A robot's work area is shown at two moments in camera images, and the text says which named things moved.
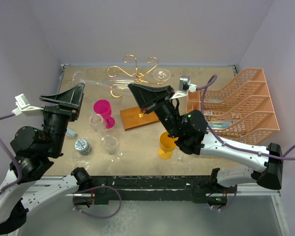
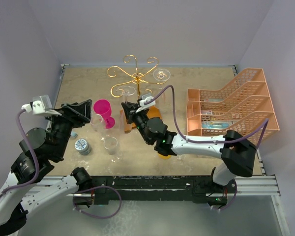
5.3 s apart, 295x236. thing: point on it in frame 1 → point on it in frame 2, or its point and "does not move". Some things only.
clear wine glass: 117,84 → 125,90
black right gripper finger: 145,96 → 129,108
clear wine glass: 110,143 does not move
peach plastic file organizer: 243,111 does not move
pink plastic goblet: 103,107 does not move
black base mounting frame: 103,190 does not move
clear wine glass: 162,74 does not move
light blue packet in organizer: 219,125 does not move
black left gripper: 73,98 → 78,113
